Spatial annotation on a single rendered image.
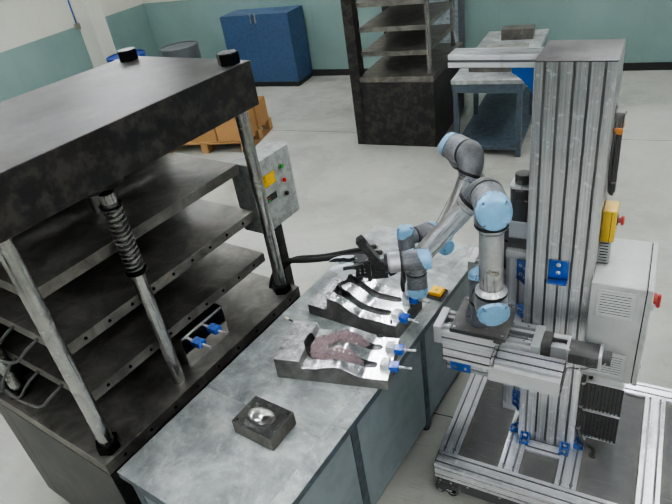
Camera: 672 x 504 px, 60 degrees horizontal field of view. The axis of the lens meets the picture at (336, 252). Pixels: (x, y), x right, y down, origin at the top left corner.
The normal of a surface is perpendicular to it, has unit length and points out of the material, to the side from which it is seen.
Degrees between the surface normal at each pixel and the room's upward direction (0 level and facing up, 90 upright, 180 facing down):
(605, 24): 90
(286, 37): 90
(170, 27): 90
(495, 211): 83
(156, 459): 0
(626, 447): 0
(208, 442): 0
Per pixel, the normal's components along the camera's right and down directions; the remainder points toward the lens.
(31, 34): 0.91, 0.11
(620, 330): -0.45, 0.53
